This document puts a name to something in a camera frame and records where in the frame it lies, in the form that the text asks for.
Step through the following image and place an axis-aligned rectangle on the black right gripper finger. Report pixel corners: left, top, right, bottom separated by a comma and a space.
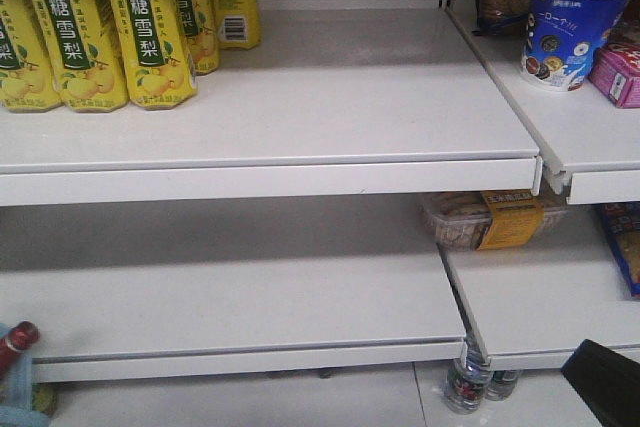
561, 339, 639, 427

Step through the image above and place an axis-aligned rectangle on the blue chip bag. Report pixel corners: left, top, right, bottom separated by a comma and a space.
595, 201, 639, 297

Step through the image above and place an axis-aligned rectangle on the blue cookie cup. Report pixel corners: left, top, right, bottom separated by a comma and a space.
521, 0, 630, 92

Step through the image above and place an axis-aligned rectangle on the red coca cola bottle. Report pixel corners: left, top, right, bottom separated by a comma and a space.
1, 321, 40, 377

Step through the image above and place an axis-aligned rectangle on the pink snack box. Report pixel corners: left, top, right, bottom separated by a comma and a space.
588, 33, 639, 109

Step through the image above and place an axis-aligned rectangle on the white metal shelf unit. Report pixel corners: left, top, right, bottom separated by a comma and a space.
1, 0, 639, 426

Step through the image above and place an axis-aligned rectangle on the light blue plastic basket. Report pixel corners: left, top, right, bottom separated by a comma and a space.
1, 324, 51, 426

